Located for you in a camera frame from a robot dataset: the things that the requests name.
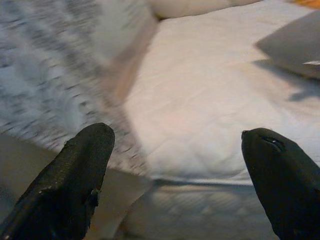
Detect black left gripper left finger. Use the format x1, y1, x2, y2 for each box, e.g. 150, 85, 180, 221
0, 122, 115, 240

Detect yellow cartoon egg blanket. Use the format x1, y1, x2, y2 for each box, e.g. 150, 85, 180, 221
287, 0, 320, 8

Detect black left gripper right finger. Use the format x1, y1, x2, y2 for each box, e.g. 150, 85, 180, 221
241, 127, 320, 240

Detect beige bolster pillow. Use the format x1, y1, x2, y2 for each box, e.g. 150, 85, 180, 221
149, 0, 263, 20

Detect patterned bed base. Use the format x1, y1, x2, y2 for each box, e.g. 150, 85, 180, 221
117, 174, 276, 240

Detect grey pillow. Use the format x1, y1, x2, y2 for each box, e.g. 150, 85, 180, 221
254, 9, 320, 81

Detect white quilted mattress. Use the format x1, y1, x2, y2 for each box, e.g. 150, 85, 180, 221
122, 0, 320, 186

